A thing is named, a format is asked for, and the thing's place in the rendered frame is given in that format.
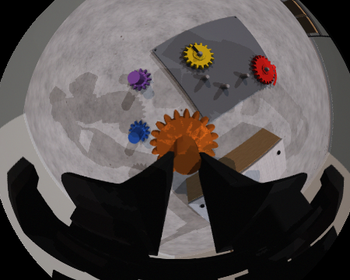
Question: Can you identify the purple gear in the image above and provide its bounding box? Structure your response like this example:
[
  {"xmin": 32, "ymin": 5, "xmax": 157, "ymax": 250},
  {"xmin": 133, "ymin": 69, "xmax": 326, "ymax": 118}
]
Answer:
[{"xmin": 128, "ymin": 68, "xmax": 152, "ymax": 91}]

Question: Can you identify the yellow gear with black stripe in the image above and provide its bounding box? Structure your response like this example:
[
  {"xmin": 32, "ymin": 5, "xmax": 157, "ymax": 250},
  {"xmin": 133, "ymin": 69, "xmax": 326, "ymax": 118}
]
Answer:
[{"xmin": 184, "ymin": 43, "xmax": 215, "ymax": 69}]

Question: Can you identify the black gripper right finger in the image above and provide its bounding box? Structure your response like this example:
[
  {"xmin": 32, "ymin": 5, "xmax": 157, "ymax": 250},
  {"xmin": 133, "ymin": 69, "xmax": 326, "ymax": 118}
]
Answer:
[{"xmin": 199, "ymin": 152, "xmax": 308, "ymax": 254}]

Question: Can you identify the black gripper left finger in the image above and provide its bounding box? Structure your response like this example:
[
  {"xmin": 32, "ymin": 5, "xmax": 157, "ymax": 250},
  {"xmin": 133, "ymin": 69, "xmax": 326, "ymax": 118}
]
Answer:
[{"xmin": 61, "ymin": 152, "xmax": 175, "ymax": 256}]

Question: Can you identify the red gear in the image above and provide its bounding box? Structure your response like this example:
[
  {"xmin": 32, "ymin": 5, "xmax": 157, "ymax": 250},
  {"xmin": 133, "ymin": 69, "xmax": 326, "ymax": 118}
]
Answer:
[{"xmin": 251, "ymin": 55, "xmax": 275, "ymax": 84}]

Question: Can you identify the blue gear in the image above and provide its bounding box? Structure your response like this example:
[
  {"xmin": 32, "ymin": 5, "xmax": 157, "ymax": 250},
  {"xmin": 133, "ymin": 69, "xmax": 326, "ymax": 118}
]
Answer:
[{"xmin": 128, "ymin": 121, "xmax": 150, "ymax": 143}]

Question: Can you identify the orange gear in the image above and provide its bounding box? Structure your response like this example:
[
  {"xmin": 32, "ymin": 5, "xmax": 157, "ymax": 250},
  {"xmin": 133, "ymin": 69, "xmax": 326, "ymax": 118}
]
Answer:
[{"xmin": 150, "ymin": 108, "xmax": 219, "ymax": 175}]

